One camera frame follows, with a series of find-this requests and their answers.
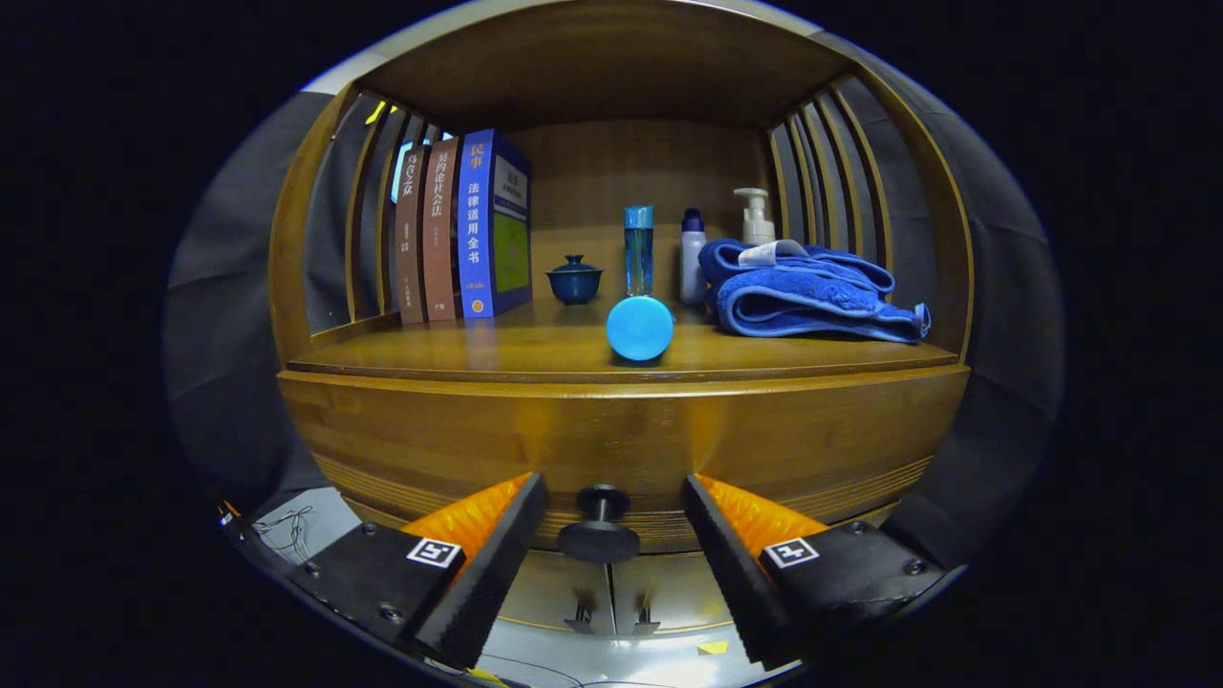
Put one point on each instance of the dark brown book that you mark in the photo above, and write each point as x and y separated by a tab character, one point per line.
411	239

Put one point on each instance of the wooden countertop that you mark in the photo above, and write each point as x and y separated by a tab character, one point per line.
535	349

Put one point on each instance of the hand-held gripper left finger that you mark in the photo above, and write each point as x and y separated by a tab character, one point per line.
497	564

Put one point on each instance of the white pump bottle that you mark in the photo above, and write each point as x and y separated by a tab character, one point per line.
757	225

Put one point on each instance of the wooden drawer with black knob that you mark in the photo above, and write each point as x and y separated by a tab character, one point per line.
611	430

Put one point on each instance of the blue glass bottle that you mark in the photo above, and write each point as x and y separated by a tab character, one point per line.
639	253

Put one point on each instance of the reddish brown book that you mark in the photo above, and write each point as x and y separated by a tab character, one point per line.
441	234

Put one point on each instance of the blue lidded teacup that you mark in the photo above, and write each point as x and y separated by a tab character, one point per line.
574	282

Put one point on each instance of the blue cosmetic tube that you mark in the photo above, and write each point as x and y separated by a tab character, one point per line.
640	330

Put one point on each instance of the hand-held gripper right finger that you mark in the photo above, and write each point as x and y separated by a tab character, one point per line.
731	564

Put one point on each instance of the yellow tape piece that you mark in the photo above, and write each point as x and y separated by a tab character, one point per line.
712	647

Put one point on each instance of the blue towel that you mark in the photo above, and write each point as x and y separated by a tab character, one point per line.
803	296

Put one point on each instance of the white bottle dark blue cap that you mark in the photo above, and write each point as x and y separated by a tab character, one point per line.
693	263

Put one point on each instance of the wooden cabinet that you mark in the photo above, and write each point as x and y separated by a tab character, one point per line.
611	57

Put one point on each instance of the blue book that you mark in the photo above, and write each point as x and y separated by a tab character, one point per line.
478	229

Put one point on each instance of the wooden cabinet door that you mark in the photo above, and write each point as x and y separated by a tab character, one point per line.
554	588
669	588

